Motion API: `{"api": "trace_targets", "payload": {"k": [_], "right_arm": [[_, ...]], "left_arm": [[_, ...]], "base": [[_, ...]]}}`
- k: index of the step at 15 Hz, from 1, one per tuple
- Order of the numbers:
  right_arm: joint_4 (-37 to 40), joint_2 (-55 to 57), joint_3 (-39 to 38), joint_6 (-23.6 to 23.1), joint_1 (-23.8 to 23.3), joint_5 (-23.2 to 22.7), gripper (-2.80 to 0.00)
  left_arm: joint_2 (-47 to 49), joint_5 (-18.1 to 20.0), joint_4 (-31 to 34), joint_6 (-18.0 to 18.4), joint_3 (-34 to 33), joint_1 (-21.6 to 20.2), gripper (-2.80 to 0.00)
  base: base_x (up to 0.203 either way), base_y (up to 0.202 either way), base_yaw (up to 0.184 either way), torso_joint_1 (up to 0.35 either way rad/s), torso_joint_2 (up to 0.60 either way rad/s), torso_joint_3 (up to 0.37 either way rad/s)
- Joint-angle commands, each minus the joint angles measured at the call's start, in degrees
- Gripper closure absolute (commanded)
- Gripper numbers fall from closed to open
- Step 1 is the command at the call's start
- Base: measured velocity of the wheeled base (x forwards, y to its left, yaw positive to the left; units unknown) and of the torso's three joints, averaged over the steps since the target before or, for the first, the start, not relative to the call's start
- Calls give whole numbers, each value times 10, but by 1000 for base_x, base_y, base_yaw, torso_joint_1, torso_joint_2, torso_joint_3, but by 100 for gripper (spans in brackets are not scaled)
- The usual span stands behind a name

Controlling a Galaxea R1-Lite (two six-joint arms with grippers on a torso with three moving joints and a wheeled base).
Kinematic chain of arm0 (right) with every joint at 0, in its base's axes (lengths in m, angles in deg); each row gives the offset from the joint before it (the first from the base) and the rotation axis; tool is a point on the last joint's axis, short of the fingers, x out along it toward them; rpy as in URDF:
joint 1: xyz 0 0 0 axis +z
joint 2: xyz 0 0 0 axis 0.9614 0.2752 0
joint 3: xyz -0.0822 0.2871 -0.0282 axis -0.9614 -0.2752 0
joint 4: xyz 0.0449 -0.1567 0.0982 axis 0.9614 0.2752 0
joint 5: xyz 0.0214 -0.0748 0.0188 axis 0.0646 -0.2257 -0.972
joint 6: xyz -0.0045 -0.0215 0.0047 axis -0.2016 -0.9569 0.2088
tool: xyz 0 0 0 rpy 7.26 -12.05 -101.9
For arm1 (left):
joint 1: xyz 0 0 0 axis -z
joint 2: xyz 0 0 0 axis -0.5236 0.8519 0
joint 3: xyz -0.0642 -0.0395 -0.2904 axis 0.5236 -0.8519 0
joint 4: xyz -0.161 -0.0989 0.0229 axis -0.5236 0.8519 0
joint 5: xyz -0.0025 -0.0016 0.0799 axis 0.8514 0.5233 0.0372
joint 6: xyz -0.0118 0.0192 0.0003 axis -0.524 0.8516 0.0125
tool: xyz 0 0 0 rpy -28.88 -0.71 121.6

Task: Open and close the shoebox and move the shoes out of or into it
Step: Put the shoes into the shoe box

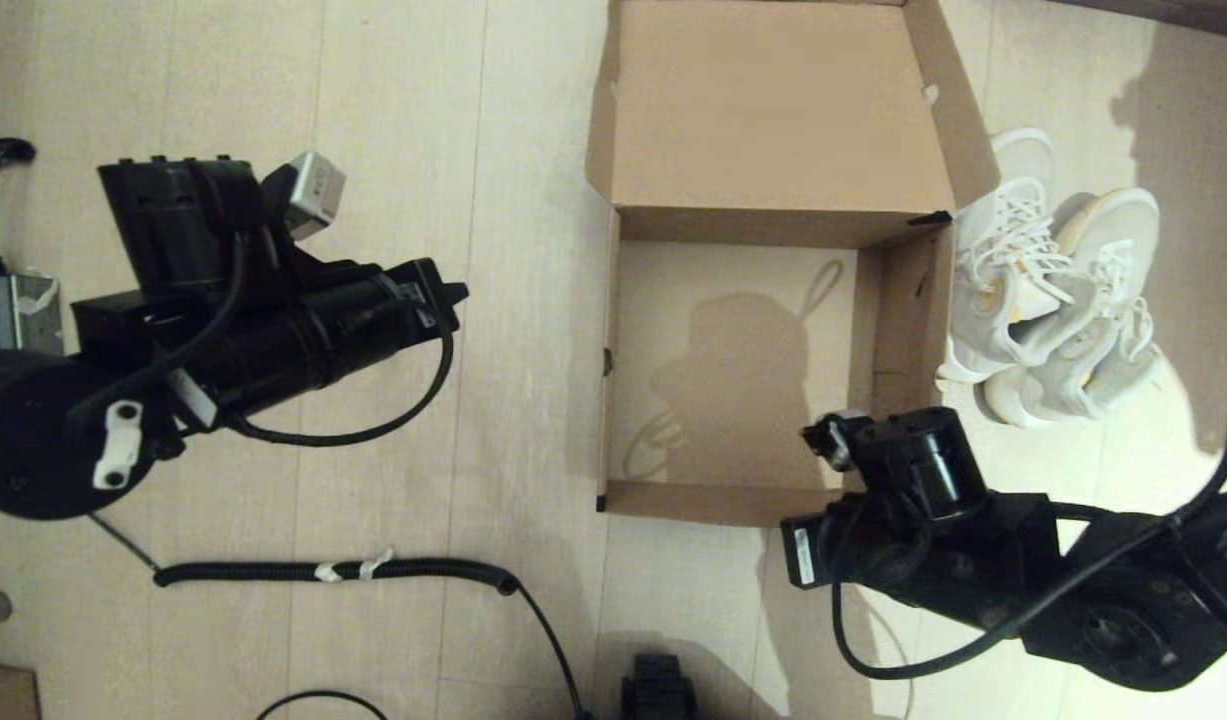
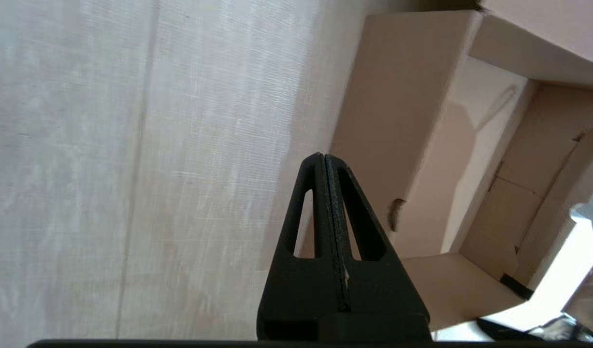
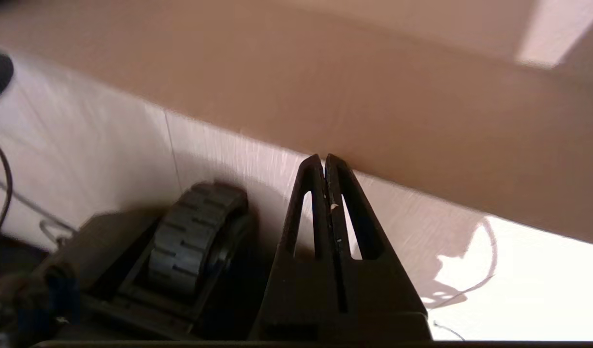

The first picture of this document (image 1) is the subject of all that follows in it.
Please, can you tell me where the small brown cardboard box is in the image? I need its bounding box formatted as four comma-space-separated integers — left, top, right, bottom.
0, 660, 40, 720

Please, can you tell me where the brown cardboard shoe box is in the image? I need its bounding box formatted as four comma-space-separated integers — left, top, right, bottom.
585, 0, 1003, 529

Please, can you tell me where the white lace-up sneaker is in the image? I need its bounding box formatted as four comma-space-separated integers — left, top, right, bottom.
935, 127, 1086, 387
981, 187, 1170, 430

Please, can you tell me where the dark wooden furniture edge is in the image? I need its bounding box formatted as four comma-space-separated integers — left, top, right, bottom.
1048, 0, 1227, 42

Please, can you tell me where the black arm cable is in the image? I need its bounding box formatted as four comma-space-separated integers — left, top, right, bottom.
225, 230, 455, 447
830, 368, 1227, 683

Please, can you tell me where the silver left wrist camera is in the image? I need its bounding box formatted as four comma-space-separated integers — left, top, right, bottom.
263, 150, 347, 242

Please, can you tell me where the grey metal electronics box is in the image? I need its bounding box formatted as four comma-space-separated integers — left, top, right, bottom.
0, 270, 66, 353

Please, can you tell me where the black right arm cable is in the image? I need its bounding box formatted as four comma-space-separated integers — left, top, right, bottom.
830, 368, 1227, 683

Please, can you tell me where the black power cable with plug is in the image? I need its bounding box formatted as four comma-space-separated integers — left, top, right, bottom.
0, 138, 37, 277

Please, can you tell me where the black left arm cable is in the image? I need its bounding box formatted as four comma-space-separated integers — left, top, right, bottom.
225, 230, 455, 447

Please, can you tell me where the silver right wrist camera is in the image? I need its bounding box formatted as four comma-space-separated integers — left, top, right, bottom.
800, 409, 871, 473

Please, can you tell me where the thin black floor cable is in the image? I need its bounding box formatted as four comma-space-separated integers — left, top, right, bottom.
256, 689, 389, 720

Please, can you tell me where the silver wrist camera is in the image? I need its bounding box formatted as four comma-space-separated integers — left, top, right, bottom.
263, 150, 347, 242
800, 409, 871, 473

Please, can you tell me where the black corrugated cable conduit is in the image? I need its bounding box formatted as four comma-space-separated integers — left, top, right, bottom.
153, 556, 586, 720

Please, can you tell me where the black silver robot base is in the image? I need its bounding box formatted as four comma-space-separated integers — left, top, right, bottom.
621, 655, 696, 720

